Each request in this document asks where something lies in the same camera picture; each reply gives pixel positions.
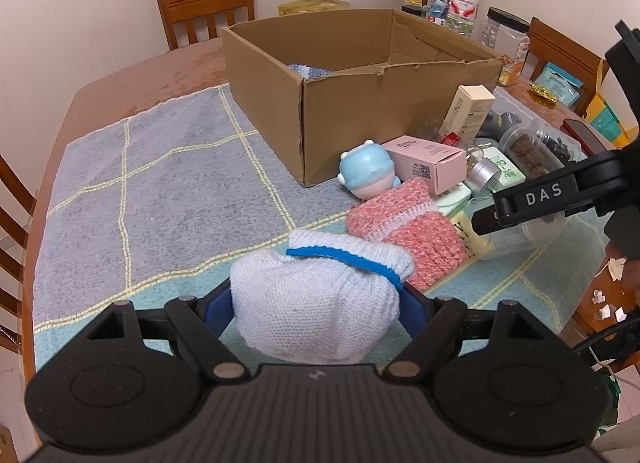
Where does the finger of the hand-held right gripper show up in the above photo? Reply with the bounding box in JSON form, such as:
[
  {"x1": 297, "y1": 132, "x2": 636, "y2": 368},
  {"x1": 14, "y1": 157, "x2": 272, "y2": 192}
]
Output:
[{"x1": 471, "y1": 149, "x2": 632, "y2": 239}]

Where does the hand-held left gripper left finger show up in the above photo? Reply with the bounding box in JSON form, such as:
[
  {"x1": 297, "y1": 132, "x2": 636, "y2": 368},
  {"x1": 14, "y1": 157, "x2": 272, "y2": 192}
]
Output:
[{"x1": 87, "y1": 279, "x2": 252, "y2": 385}]

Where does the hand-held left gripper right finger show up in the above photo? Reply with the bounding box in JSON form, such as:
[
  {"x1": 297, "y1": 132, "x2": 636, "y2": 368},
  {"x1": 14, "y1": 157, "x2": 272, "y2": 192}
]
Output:
[{"x1": 382, "y1": 286, "x2": 545, "y2": 385}]

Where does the clear plastic jar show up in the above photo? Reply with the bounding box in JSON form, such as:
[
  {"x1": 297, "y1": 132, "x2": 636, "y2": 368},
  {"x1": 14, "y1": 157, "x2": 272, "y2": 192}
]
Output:
[{"x1": 464, "y1": 193, "x2": 572, "y2": 258}]

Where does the white knitted hat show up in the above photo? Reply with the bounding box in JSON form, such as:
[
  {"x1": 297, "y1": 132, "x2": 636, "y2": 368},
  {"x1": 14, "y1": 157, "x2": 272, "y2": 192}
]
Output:
[{"x1": 229, "y1": 229, "x2": 417, "y2": 365}]

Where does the tall pale cosmetic box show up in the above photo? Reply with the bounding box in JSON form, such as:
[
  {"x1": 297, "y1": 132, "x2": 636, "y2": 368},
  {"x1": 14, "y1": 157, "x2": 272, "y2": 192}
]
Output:
[{"x1": 438, "y1": 85, "x2": 496, "y2": 146}]

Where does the blue and white toy figure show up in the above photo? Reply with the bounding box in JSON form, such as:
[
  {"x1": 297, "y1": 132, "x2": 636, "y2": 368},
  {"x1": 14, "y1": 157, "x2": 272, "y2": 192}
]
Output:
[{"x1": 338, "y1": 140, "x2": 402, "y2": 202}]

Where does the cardboard box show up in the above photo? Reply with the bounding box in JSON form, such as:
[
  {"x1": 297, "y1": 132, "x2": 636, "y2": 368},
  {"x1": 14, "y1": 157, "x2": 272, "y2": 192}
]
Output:
[{"x1": 220, "y1": 8, "x2": 506, "y2": 188}]

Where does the clear container with dark contents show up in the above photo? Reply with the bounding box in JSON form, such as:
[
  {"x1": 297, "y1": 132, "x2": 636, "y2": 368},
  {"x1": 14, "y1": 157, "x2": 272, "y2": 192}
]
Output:
[{"x1": 532, "y1": 119, "x2": 585, "y2": 164}]

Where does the dark red case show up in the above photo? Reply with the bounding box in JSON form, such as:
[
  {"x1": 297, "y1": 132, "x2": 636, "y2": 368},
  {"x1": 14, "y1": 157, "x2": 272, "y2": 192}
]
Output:
[{"x1": 562, "y1": 118, "x2": 615, "y2": 157}]

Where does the clear container with brown contents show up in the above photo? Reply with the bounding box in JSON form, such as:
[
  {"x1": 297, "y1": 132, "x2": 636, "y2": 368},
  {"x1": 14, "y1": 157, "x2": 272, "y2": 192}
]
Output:
[{"x1": 497, "y1": 123, "x2": 565, "y2": 180}]

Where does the yellow and teal bag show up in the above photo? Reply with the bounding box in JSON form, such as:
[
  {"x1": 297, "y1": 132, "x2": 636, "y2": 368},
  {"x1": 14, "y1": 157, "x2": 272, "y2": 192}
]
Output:
[{"x1": 584, "y1": 92, "x2": 632, "y2": 148}]

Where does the pink knitted hat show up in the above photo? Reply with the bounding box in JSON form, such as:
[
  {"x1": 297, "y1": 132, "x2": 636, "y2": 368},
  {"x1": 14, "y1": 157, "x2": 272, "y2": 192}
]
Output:
[{"x1": 346, "y1": 178, "x2": 469, "y2": 292}]

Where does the small jar with silver lid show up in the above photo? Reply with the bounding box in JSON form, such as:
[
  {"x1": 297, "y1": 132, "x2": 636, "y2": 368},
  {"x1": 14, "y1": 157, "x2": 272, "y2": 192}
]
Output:
[{"x1": 465, "y1": 150, "x2": 504, "y2": 194}]

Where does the yellow paper box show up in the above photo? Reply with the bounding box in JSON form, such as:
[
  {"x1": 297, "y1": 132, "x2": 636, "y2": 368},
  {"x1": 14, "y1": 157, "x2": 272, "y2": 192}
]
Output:
[{"x1": 449, "y1": 214, "x2": 495, "y2": 265}]

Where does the clear plastic storage bin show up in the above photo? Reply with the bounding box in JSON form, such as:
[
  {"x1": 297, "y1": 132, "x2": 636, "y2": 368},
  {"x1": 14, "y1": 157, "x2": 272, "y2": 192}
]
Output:
[{"x1": 491, "y1": 87, "x2": 587, "y2": 164}]

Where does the teal packet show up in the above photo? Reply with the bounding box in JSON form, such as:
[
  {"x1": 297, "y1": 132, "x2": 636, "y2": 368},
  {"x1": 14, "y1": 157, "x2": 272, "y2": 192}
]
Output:
[{"x1": 532, "y1": 62, "x2": 585, "y2": 107}]

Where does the checked blue towel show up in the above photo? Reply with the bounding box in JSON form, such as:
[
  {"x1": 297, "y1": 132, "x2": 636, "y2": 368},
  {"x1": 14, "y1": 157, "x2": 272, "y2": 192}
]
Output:
[{"x1": 32, "y1": 83, "x2": 610, "y2": 375}]

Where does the pink cosmetic box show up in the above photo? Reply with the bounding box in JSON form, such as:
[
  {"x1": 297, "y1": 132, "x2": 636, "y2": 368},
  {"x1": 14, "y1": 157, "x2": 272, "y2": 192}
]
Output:
[{"x1": 380, "y1": 135, "x2": 469, "y2": 196}]

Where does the clear jar with black lid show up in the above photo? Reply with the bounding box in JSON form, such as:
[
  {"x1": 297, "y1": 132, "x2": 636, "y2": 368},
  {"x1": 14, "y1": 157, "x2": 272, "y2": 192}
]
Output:
[{"x1": 476, "y1": 7, "x2": 531, "y2": 87}]

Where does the plastic water bottle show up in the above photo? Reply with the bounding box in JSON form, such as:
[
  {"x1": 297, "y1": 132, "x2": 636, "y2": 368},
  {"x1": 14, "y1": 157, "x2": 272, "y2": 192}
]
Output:
[{"x1": 446, "y1": 0, "x2": 482, "y2": 37}]

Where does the cluster of small packets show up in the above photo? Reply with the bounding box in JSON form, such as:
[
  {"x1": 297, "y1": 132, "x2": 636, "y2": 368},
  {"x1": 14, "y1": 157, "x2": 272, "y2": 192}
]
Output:
[{"x1": 424, "y1": 0, "x2": 454, "y2": 27}]

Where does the blue knitted cloth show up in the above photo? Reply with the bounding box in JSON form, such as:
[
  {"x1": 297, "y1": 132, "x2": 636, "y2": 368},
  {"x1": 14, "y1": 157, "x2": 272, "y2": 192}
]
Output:
[{"x1": 287, "y1": 63, "x2": 335, "y2": 80}]

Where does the yellow-green package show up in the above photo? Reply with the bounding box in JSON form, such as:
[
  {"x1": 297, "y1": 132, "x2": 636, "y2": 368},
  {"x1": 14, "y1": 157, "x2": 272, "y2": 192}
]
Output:
[{"x1": 277, "y1": 0, "x2": 352, "y2": 20}]

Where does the black cable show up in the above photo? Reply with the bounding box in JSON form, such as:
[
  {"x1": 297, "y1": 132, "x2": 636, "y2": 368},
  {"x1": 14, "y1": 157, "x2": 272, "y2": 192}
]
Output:
[{"x1": 569, "y1": 307, "x2": 640, "y2": 380}]

